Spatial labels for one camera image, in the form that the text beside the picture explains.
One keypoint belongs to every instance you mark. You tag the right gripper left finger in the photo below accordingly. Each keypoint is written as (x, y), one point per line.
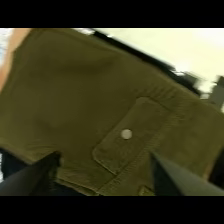
(31, 180)

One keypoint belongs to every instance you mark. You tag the olive green pants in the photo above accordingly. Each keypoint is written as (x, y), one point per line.
(83, 100)

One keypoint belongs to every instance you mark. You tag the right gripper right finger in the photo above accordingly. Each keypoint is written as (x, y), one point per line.
(176, 181)

